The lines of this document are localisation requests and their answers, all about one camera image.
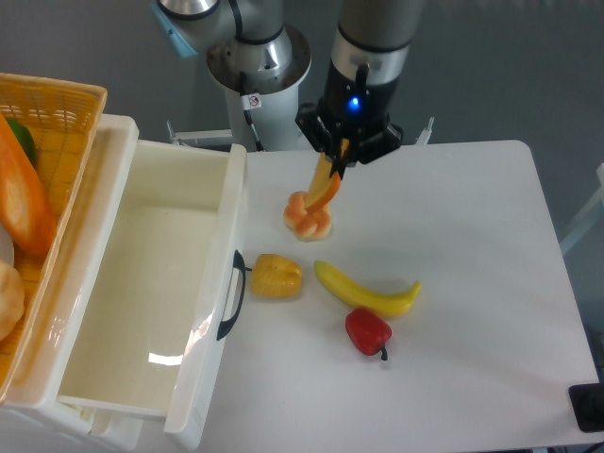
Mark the yellow toy banana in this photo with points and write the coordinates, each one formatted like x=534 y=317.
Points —
x=357 y=296

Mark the braided bread roll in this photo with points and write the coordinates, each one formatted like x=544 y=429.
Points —
x=306 y=226

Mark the white upper drawer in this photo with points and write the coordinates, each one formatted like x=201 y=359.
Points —
x=147 y=348

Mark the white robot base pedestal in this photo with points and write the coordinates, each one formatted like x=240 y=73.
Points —
x=261 y=85

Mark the orange toy baguette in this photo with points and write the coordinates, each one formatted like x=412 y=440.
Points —
x=26 y=211

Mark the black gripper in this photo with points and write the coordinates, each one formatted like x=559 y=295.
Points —
x=351 y=123

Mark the yellow woven basket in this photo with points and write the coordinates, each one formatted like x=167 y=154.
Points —
x=62 y=117

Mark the red toy bell pepper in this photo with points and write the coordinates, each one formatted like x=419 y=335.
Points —
x=368 y=333

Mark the black drawer handle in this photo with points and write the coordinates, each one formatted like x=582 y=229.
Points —
x=234 y=296

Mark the yellow toy bell pepper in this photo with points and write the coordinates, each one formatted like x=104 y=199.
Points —
x=275 y=276

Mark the black device at table edge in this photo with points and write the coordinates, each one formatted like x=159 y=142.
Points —
x=587 y=404

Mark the orange toy bread slice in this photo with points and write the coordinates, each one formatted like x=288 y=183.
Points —
x=326 y=180

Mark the white drawer cabinet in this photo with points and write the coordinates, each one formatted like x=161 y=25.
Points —
x=32 y=417

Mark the round toy bread bun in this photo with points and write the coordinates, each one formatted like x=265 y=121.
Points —
x=12 y=302

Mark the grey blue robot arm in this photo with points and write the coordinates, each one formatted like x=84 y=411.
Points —
x=378 y=33

